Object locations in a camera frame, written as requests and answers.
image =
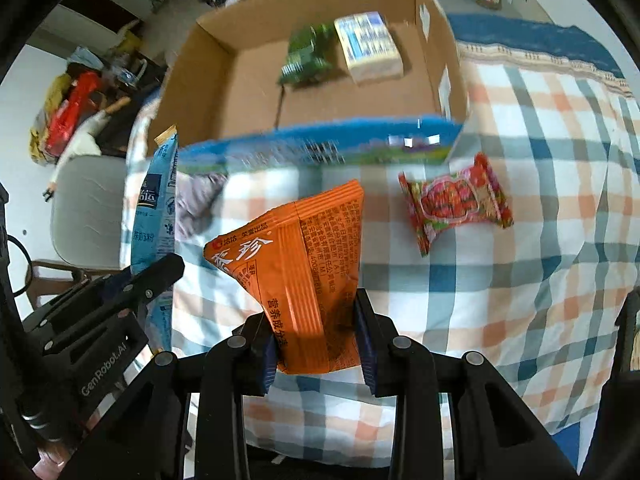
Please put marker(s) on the grey cloth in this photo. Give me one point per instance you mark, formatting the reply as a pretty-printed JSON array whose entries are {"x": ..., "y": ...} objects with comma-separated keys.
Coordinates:
[{"x": 197, "y": 202}]

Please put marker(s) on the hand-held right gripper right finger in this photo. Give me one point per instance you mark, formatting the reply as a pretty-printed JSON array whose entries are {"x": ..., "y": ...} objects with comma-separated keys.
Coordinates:
[{"x": 364, "y": 350}]

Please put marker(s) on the grey chair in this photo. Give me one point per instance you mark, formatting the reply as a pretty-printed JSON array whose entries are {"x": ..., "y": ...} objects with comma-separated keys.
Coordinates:
[{"x": 85, "y": 210}]

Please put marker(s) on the red snack packet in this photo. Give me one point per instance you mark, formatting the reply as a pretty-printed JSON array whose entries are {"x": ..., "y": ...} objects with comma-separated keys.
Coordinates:
[{"x": 456, "y": 201}]

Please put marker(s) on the red plastic bag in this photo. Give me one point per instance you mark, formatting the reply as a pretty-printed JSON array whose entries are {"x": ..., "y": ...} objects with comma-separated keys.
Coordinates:
[{"x": 70, "y": 110}]

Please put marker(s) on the blue patterned blanket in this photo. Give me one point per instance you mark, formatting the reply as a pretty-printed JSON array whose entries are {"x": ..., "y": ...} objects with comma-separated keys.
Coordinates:
[{"x": 540, "y": 45}]

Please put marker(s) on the checkered bed sheet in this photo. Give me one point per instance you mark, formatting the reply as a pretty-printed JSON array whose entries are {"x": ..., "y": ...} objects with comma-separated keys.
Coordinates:
[{"x": 500, "y": 270}]

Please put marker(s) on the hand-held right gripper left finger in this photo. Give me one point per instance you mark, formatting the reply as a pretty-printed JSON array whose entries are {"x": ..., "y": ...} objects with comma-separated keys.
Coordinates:
[{"x": 266, "y": 360}]

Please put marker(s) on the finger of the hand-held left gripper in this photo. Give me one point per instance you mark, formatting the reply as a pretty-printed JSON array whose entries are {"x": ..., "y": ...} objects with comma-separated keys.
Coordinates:
[{"x": 150, "y": 280}]

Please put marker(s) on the blue milk packet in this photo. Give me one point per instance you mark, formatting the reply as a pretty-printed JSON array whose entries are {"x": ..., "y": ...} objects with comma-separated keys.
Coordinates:
[{"x": 152, "y": 220}]

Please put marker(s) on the orange snack packet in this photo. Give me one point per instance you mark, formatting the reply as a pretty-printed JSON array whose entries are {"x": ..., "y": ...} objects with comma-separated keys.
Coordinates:
[{"x": 305, "y": 280}]

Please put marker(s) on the white and blue box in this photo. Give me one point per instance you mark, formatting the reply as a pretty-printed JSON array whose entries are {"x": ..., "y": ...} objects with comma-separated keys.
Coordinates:
[{"x": 369, "y": 46}]

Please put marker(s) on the cardboard box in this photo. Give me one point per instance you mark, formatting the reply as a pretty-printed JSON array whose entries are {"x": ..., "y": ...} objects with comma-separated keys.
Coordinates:
[{"x": 310, "y": 90}]

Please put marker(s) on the green snack packet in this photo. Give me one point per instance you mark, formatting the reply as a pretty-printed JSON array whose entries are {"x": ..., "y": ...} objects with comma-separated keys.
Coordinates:
[{"x": 307, "y": 55}]

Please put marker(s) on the yellow plastic bag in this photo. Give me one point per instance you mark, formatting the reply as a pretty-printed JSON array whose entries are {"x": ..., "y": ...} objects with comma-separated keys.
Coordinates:
[{"x": 42, "y": 125}]

